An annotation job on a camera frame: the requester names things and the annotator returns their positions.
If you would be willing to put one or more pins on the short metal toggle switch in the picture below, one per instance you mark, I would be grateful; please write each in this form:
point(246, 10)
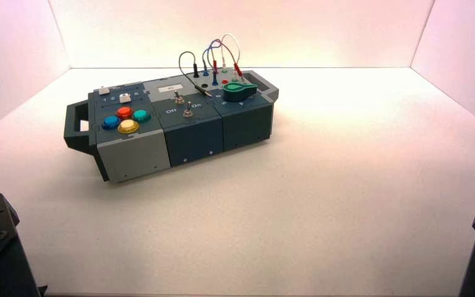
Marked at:
point(178, 99)

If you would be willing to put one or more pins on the blue-grey task board box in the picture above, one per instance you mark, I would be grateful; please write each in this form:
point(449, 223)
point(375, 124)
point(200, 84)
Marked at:
point(196, 135)

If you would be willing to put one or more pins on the green rotary knob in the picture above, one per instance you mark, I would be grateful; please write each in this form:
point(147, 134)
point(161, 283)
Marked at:
point(237, 92)

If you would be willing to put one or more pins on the teal round push button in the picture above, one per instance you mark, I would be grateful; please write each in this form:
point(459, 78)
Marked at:
point(141, 115)

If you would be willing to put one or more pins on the yellow round push button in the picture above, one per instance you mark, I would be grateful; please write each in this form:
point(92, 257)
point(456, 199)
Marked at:
point(128, 126)

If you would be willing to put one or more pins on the red round push button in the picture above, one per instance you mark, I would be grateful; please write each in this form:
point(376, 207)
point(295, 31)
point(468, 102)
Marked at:
point(124, 112)

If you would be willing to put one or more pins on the large white slider knob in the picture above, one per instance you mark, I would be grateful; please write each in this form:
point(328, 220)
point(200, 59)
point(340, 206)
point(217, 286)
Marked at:
point(124, 97)

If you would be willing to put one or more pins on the blue round push button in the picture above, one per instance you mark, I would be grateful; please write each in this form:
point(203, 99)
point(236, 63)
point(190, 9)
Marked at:
point(111, 122)

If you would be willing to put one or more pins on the small white slider knob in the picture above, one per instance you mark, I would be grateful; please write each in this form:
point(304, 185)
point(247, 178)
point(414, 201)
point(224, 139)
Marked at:
point(104, 90)

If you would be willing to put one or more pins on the tall metal toggle switch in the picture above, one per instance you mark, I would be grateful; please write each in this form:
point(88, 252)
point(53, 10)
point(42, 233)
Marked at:
point(188, 112)

